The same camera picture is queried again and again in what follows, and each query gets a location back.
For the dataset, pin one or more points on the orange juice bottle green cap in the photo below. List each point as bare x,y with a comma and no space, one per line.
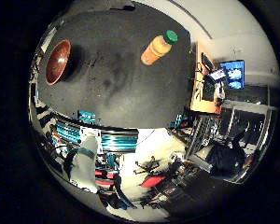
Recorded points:
157,48

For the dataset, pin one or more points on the black tripod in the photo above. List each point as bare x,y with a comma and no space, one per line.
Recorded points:
147,166

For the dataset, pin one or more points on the wooden desk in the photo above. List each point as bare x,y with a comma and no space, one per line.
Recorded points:
199,99

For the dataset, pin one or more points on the red object on floor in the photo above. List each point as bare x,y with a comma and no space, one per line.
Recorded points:
152,180

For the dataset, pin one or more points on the small laptop screen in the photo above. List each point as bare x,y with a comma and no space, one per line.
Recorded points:
217,75

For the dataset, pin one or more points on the brown wooden bowl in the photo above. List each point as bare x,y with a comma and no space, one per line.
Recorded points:
57,62

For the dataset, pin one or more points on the black bag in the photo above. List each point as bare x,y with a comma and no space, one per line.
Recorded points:
226,159

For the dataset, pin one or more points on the blue screen monitor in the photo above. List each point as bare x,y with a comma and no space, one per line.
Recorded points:
235,74

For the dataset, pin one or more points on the teal striped table frame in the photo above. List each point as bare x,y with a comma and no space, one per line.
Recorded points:
115,140

